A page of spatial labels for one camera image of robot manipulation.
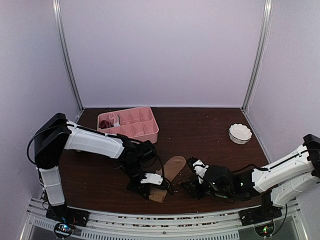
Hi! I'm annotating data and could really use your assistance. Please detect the tan ribbed sock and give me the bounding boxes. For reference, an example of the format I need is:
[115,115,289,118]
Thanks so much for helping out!
[148,155,186,203]

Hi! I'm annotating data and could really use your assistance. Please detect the pink patterned sock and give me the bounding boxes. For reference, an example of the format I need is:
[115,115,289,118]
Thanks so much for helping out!
[108,112,121,128]

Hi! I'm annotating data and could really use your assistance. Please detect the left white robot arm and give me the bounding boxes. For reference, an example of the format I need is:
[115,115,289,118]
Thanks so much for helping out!
[26,112,171,222]

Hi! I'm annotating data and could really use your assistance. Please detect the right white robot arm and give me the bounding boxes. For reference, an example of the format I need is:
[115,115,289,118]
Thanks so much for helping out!
[181,134,320,221]

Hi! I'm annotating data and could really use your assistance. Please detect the pink divided organizer tray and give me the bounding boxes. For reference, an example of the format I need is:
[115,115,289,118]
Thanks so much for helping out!
[97,107,159,144]

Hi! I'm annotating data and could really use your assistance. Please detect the dark red rolled sock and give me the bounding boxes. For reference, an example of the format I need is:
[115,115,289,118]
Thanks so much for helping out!
[98,119,112,129]

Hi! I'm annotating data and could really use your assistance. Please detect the white scalloped bowl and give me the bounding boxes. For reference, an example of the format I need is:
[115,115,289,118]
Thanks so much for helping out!
[228,123,253,145]

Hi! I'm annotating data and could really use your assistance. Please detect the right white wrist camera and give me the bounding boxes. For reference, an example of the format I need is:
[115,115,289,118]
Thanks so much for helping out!
[186,156,209,184]

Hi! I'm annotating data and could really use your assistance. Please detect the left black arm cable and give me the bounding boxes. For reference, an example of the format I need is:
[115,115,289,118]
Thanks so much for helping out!
[149,147,175,196]

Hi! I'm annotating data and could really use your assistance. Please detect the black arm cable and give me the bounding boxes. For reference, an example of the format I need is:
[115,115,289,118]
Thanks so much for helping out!
[231,163,268,176]
[149,147,175,196]

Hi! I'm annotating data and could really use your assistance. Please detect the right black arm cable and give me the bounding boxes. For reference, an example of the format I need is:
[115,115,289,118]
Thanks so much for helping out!
[231,163,268,176]

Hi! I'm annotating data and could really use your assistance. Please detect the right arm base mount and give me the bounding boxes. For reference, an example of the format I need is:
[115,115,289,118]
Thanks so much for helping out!
[238,206,282,238]

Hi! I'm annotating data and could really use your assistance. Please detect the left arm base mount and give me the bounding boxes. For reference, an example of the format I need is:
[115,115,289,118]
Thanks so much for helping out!
[45,208,90,239]

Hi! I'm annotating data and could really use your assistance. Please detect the left aluminium frame post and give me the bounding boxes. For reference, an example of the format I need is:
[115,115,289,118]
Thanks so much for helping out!
[52,0,84,111]

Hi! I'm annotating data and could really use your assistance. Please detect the aluminium frame post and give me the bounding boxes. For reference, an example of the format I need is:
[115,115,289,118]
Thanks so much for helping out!
[241,0,273,113]
[52,0,84,111]

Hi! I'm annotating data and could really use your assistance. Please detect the right aluminium frame post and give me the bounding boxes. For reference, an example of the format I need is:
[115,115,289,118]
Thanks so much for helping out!
[241,0,273,113]

